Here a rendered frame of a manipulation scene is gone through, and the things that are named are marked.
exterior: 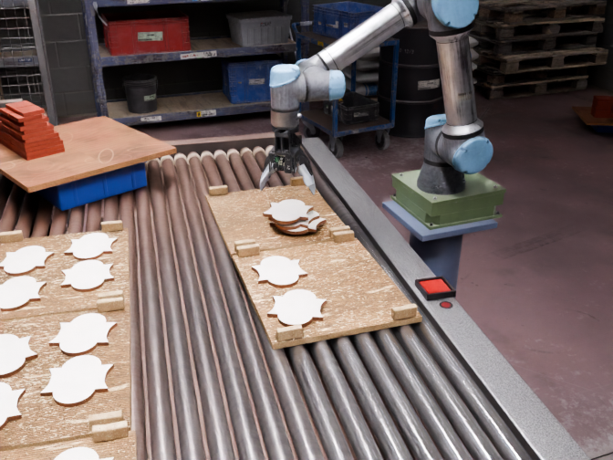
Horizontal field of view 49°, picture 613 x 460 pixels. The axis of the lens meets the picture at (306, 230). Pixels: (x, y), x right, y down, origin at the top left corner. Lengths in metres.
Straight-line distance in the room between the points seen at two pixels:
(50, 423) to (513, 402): 0.86
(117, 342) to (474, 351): 0.76
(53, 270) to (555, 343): 2.22
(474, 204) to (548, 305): 1.44
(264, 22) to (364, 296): 4.58
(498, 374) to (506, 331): 1.80
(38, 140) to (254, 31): 3.89
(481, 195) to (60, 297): 1.25
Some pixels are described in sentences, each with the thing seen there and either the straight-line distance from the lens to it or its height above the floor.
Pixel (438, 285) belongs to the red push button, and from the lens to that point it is 1.67.
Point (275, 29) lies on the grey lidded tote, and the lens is 6.04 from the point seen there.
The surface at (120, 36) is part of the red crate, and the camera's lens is 5.74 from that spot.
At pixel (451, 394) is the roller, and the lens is 1.36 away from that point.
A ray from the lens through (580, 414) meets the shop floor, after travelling 2.86.
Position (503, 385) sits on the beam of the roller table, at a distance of 1.41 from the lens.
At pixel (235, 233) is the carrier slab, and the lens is 1.89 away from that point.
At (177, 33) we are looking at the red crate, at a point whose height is 0.79.
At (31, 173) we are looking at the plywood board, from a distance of 2.17.
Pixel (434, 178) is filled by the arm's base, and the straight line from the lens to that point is 2.09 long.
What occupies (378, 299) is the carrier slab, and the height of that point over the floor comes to 0.94.
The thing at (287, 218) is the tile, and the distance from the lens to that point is 1.83.
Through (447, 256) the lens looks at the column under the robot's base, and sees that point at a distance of 2.19.
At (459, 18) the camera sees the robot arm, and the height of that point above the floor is 1.51.
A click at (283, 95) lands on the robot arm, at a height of 1.33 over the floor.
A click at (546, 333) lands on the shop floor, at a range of 3.27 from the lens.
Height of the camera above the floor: 1.78
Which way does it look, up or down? 26 degrees down
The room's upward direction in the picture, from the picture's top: straight up
